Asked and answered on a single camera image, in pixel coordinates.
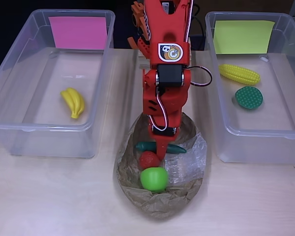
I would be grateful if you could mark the dark green toy cucumber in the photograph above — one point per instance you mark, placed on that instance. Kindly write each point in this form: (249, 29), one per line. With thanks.
(147, 146)

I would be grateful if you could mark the red toy strawberry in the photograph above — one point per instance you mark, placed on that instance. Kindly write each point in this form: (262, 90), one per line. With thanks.
(148, 161)

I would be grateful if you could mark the green toy apple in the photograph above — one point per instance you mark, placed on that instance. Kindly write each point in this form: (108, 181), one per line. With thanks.
(153, 179)

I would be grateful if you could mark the dark green bumpy toy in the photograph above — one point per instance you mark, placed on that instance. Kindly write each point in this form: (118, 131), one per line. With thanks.
(249, 97)

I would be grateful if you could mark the yellow toy banana bunch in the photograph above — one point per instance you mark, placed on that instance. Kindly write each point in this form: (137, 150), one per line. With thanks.
(75, 103)

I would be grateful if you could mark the yellow toy corn cob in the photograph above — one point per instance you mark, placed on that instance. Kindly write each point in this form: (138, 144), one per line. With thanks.
(238, 73)

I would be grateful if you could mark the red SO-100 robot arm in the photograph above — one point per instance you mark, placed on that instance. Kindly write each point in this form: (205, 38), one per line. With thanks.
(159, 29)

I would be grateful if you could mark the clear plastic bin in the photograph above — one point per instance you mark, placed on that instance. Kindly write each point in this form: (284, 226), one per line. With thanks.
(39, 98)
(255, 123)

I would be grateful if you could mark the clear plastic wrap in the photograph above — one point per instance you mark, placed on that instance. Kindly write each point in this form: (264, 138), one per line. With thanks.
(189, 164)

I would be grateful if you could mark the crumpled brown paper bag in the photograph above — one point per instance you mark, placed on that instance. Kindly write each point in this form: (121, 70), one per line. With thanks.
(157, 206)

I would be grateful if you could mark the orange printed clamp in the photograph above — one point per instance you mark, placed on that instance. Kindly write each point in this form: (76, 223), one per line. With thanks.
(143, 48)

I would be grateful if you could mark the yellow paper note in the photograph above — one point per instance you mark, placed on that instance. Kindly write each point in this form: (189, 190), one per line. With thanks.
(243, 37)

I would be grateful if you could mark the pink paper note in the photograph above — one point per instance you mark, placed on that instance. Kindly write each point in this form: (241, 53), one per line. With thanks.
(78, 33)

